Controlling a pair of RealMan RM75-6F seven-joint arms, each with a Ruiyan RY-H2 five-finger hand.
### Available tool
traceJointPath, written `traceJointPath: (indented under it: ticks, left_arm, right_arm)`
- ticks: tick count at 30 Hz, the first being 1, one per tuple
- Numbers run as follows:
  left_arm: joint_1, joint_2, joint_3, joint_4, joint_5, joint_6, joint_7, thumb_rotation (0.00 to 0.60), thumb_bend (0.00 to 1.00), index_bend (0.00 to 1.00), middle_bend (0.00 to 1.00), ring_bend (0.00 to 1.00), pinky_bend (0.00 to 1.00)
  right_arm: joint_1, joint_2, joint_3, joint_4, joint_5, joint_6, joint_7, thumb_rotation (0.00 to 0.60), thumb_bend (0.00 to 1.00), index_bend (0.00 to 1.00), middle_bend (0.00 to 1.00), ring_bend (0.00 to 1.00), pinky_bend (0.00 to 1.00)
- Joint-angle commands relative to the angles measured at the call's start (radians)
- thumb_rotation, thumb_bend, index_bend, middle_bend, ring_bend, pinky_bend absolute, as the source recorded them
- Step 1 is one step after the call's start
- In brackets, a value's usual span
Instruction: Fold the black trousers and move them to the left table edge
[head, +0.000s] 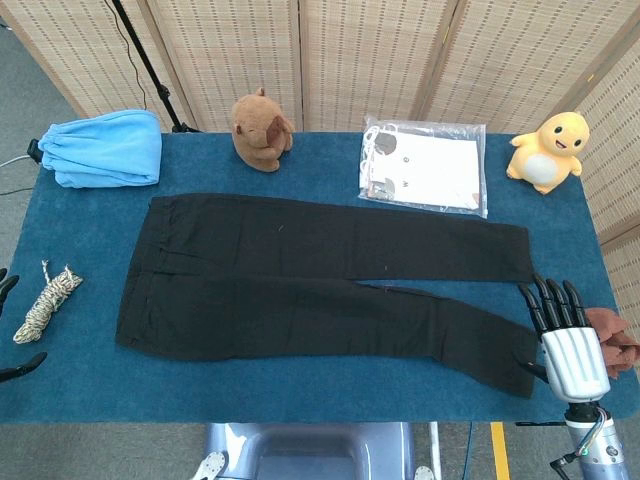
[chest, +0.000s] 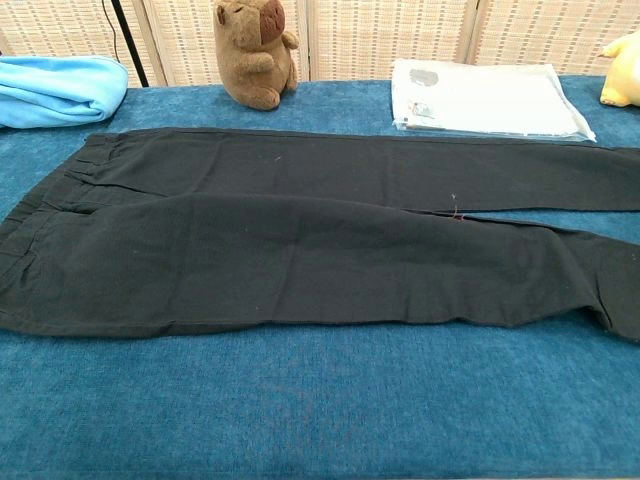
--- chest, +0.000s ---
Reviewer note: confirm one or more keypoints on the blue carpet table cover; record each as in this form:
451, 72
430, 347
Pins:
300, 400

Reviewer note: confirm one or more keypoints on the bamboo folding screen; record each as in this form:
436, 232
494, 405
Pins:
375, 40

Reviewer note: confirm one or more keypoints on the brown capybara plush toy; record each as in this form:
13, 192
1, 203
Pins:
252, 60

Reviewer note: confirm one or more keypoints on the yellow dinosaur plush toy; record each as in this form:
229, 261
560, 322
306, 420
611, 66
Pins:
625, 75

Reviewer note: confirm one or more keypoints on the black trousers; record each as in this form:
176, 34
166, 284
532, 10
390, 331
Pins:
300, 250

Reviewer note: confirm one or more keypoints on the clear bag with white garment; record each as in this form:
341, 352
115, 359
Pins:
490, 105

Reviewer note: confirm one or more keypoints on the black tripod stand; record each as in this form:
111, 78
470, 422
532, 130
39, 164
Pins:
131, 45

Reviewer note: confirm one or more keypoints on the light blue folded fleece cloth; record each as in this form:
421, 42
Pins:
50, 90

